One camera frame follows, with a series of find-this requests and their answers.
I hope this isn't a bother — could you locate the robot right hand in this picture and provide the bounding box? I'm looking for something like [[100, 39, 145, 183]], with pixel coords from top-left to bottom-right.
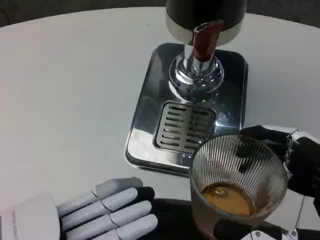
[[212, 124, 320, 240]]

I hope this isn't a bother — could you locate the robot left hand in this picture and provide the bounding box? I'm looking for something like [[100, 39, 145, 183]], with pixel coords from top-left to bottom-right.
[[0, 176, 159, 240]]

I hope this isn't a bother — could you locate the clear ribbed glass cup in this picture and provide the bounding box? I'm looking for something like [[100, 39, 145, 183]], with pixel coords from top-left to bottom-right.
[[189, 134, 289, 240]]

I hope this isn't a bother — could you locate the black robot torso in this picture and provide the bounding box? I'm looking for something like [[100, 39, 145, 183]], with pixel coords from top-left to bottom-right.
[[149, 198, 198, 240]]

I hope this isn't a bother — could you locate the steel drip tray grid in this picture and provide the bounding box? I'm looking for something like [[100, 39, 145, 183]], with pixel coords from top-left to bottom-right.
[[152, 101, 217, 151]]

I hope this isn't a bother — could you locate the red tap handle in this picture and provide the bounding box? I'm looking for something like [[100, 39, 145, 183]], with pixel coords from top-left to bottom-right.
[[191, 19, 224, 62]]

